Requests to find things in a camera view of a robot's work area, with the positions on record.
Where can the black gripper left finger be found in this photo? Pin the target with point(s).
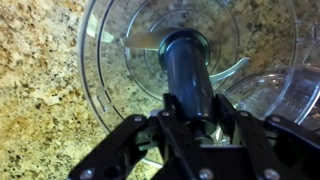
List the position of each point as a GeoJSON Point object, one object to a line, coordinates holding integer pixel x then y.
{"type": "Point", "coordinates": [113, 150]}

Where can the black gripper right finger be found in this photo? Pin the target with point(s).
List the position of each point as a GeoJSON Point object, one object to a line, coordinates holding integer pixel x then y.
{"type": "Point", "coordinates": [260, 143]}

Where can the dark-shaft food processor blade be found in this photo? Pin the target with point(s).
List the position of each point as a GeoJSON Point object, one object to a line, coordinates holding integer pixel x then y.
{"type": "Point", "coordinates": [186, 76]}

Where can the clear food processor jar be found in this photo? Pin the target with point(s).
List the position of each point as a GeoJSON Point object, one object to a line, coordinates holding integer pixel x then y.
{"type": "Point", "coordinates": [106, 50]}

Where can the clear glass measuring cup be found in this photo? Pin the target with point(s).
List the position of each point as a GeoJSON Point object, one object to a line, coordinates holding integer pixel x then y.
{"type": "Point", "coordinates": [283, 90]}

